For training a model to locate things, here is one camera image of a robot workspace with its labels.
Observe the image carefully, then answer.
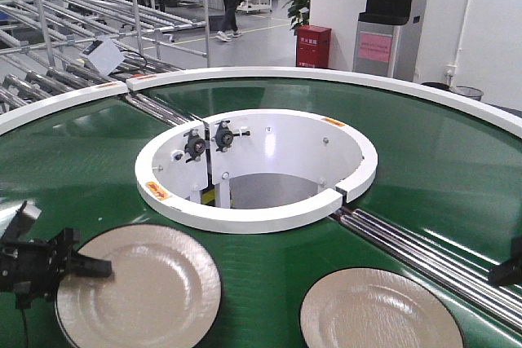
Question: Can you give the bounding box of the green circular conveyor belt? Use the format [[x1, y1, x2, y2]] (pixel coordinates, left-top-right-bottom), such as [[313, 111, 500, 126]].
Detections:
[[1, 77, 521, 347]]

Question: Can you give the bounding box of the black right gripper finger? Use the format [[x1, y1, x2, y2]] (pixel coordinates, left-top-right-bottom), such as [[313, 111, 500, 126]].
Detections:
[[488, 258, 521, 287]]

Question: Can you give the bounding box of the steel conveyor rollers right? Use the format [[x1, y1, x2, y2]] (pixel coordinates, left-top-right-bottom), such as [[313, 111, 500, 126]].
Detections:
[[330, 207, 521, 333]]

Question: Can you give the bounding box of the black bearing mount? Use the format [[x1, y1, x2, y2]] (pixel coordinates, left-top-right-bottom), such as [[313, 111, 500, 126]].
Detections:
[[213, 120, 250, 152], [184, 129, 206, 162]]

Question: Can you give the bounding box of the grey black water dispenser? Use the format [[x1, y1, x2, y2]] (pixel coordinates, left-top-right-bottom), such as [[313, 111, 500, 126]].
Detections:
[[353, 0, 413, 77]]

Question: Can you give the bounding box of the white inner conveyor ring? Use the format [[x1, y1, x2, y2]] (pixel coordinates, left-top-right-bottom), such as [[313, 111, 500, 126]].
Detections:
[[135, 108, 378, 236]]

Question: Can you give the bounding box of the white outer conveyor rim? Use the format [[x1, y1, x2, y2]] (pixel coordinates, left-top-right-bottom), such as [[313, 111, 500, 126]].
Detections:
[[1, 66, 521, 137]]

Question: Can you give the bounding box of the red fire extinguisher cabinet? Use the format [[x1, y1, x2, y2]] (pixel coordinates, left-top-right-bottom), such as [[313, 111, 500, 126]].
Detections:
[[296, 25, 332, 68]]

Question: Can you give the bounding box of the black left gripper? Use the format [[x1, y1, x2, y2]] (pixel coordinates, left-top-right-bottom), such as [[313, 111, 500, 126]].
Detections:
[[1, 227, 113, 309]]

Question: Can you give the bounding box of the beige plate black rim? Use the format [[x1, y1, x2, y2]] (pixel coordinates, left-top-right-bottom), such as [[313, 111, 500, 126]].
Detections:
[[300, 267, 464, 347], [55, 224, 222, 347]]

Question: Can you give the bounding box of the wire mesh trash bin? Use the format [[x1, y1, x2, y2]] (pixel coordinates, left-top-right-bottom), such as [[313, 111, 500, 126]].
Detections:
[[452, 86, 484, 101]]

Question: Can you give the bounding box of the white scanner box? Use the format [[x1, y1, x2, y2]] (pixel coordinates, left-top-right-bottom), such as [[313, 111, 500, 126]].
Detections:
[[81, 37, 125, 76]]

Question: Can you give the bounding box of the black bearing mount right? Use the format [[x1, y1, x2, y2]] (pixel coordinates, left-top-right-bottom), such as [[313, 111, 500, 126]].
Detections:
[[213, 120, 250, 152]]

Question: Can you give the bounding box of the black bearing mount left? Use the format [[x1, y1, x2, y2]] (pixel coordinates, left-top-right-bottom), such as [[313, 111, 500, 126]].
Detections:
[[184, 129, 206, 162]]

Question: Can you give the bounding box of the metal roller rack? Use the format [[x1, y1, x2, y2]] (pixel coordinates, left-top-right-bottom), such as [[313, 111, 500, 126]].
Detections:
[[1, 0, 209, 112]]

